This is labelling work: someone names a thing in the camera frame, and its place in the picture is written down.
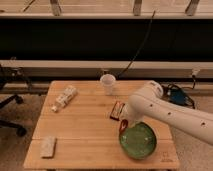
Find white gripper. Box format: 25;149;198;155
120;105;137;127

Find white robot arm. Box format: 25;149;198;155
120;80;213;145

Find green ceramic bowl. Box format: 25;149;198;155
119;122;157;160

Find translucent plastic cup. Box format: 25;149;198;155
100;74;116;95

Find blue device on floor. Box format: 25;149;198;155
163;84;195;108

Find beige sponge block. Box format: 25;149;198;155
40;136;56;158

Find black office chair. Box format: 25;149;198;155
0;64;27;137

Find black hanging cable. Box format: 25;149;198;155
116;9;157;79

